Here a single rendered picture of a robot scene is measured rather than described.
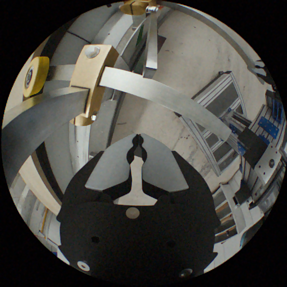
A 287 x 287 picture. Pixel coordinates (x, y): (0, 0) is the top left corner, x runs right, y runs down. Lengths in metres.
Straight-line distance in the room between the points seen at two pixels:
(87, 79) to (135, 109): 0.90
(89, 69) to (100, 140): 0.27
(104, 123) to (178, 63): 0.93
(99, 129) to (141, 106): 0.72
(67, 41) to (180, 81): 0.97
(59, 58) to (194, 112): 0.39
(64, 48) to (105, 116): 0.30
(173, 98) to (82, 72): 0.14
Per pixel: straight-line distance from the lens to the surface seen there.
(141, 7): 0.23
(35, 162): 0.37
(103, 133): 0.36
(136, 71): 0.30
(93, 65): 0.15
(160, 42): 0.34
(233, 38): 0.30
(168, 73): 1.04
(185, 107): 0.16
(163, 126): 1.10
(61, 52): 0.38
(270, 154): 0.44
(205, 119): 0.18
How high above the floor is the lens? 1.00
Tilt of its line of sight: 59 degrees down
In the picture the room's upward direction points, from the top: 178 degrees clockwise
